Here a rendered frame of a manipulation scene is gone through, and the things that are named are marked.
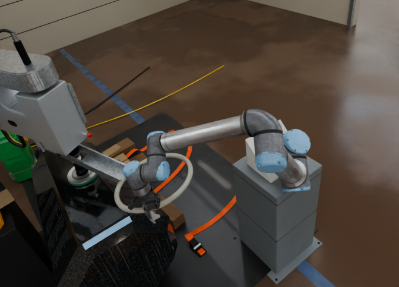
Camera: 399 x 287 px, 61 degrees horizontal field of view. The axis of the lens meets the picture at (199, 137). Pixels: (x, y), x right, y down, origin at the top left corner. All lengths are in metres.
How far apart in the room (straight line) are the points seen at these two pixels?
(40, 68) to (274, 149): 1.30
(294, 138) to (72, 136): 1.33
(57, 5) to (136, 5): 1.58
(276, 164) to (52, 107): 1.34
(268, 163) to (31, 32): 6.22
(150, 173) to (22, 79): 0.87
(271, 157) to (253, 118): 0.17
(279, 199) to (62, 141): 1.34
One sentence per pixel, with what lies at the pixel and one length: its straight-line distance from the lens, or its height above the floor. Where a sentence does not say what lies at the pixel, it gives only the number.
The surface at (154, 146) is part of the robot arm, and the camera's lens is 1.62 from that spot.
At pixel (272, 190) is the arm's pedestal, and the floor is 0.85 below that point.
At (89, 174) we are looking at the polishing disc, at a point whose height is 0.83.
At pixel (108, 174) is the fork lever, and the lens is 2.16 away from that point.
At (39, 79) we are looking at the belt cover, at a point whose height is 1.62.
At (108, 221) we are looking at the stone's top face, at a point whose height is 0.81.
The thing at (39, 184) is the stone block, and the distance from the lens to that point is 2.85.
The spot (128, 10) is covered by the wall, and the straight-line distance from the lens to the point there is 7.63.
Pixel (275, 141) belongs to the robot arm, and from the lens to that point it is 1.31.
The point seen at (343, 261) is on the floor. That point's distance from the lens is 2.84.
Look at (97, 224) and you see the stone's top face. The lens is 2.18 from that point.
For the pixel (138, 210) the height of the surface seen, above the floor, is 1.02.
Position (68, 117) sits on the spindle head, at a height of 1.31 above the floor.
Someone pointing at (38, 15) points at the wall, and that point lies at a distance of 7.08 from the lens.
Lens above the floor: 2.39
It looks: 39 degrees down
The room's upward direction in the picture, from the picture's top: 10 degrees counter-clockwise
